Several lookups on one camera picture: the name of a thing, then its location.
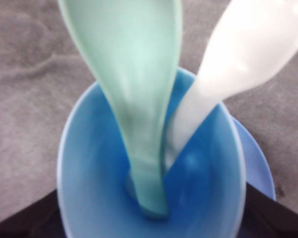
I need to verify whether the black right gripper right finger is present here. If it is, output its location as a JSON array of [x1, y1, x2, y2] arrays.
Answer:
[[237, 183, 298, 238]]

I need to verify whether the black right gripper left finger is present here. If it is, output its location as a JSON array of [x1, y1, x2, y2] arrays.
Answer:
[[0, 190, 65, 238]]

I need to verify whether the light blue plastic cup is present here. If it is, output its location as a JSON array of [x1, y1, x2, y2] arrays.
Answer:
[[57, 83, 246, 238]]

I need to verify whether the white plastic fork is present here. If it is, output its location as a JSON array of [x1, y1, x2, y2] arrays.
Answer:
[[163, 0, 298, 171]]

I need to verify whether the mint green plastic spoon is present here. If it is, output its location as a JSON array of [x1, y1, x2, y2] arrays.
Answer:
[[59, 0, 182, 219]]

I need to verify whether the blue plastic plate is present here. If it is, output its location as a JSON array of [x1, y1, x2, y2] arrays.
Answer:
[[232, 118, 276, 201]]

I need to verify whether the dark grey tablecloth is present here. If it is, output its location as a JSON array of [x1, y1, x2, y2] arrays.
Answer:
[[0, 0, 298, 222]]

